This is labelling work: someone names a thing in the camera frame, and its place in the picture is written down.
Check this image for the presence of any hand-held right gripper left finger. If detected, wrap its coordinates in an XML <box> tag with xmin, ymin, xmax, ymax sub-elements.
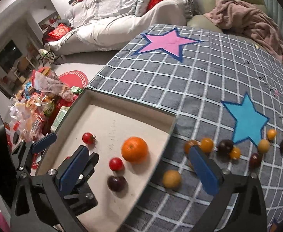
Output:
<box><xmin>10</xmin><ymin>145</ymin><xmax>90</xmax><ymax>232</ymax></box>

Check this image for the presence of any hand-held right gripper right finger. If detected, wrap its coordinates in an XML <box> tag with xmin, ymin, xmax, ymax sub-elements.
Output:
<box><xmin>189</xmin><ymin>145</ymin><xmax>268</xmax><ymax>232</ymax></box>

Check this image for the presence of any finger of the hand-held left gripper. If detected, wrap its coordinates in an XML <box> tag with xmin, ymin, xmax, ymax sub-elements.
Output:
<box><xmin>12</xmin><ymin>133</ymin><xmax>57</xmax><ymax>174</ymax></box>
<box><xmin>65</xmin><ymin>153</ymin><xmax>100</xmax><ymax>215</ymax></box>

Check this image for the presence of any red cherry tomato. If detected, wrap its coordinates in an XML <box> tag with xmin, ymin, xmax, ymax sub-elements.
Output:
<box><xmin>109</xmin><ymin>157</ymin><xmax>125</xmax><ymax>172</ymax></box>
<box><xmin>82</xmin><ymin>132</ymin><xmax>96</xmax><ymax>145</ymax></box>

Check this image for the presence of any large dark purple tomato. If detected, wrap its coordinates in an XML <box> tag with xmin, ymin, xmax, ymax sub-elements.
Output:
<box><xmin>107</xmin><ymin>175</ymin><xmax>128</xmax><ymax>192</ymax></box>

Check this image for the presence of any grey shallow box tray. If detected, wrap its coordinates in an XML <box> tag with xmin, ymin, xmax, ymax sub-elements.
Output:
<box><xmin>34</xmin><ymin>88</ymin><xmax>177</xmax><ymax>232</ymax></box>

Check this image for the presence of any large orange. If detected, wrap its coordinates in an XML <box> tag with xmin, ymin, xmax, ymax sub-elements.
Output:
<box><xmin>121</xmin><ymin>136</ymin><xmax>149</xmax><ymax>163</ymax></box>

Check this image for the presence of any pale green box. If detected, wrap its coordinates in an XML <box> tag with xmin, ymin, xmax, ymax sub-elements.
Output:
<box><xmin>50</xmin><ymin>106</ymin><xmax>72</xmax><ymax>132</ymax></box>

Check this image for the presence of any yellow-green cherry tomato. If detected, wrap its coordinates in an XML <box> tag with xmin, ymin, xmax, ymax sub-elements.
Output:
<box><xmin>162</xmin><ymin>170</ymin><xmax>182</xmax><ymax>189</ymax></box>
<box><xmin>257</xmin><ymin>139</ymin><xmax>270</xmax><ymax>154</ymax></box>

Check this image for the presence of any pile of snack packets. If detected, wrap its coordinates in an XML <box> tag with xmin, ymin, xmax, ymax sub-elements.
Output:
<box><xmin>8</xmin><ymin>69</ymin><xmax>80</xmax><ymax>142</ymax></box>

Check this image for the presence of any green packet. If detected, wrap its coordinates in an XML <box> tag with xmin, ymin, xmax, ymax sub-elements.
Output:
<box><xmin>70</xmin><ymin>86</ymin><xmax>85</xmax><ymax>95</ymax></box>

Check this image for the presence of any red round rug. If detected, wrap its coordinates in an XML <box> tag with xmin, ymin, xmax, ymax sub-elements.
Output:
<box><xmin>57</xmin><ymin>71</ymin><xmax>90</xmax><ymax>90</ymax></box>

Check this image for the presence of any grey checked star tablecloth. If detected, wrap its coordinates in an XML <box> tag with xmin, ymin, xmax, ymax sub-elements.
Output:
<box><xmin>86</xmin><ymin>24</ymin><xmax>283</xmax><ymax>232</ymax></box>

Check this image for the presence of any small stool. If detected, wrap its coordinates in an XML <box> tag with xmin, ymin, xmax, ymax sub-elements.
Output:
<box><xmin>37</xmin><ymin>48</ymin><xmax>62</xmax><ymax>66</ymax></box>

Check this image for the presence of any black television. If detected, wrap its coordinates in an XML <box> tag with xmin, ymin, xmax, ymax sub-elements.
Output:
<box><xmin>0</xmin><ymin>40</ymin><xmax>23</xmax><ymax>74</ymax></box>

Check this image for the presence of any red patterned cushion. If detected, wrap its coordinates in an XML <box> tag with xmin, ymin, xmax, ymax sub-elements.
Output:
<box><xmin>47</xmin><ymin>24</ymin><xmax>72</xmax><ymax>39</ymax></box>

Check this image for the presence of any white covered sofa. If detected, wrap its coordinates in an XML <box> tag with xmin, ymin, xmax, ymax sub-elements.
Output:
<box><xmin>46</xmin><ymin>0</ymin><xmax>192</xmax><ymax>56</ymax></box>

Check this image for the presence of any pink blanket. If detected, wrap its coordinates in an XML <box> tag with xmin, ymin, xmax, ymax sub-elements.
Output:
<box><xmin>203</xmin><ymin>0</ymin><xmax>283</xmax><ymax>68</ymax></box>

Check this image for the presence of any white wall shelf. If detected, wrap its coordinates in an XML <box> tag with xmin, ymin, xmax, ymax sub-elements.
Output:
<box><xmin>37</xmin><ymin>12</ymin><xmax>61</xmax><ymax>31</ymax></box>

